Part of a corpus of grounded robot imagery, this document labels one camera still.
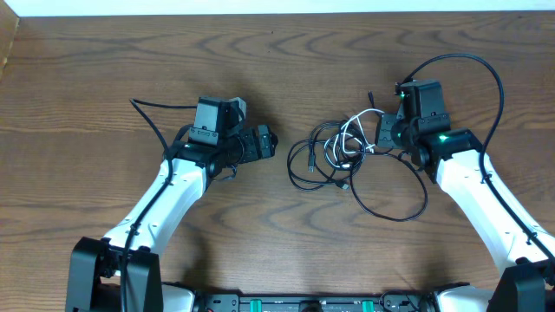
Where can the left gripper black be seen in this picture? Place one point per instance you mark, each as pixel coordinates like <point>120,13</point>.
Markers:
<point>263,141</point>

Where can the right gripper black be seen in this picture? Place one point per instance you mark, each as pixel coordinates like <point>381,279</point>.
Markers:
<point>386,133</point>

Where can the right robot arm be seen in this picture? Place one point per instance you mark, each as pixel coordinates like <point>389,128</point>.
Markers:
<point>522,251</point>

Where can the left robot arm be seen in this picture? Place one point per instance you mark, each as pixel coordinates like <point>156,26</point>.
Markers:
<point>94,282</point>

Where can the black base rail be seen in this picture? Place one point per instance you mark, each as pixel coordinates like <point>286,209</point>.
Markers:
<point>394,301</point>

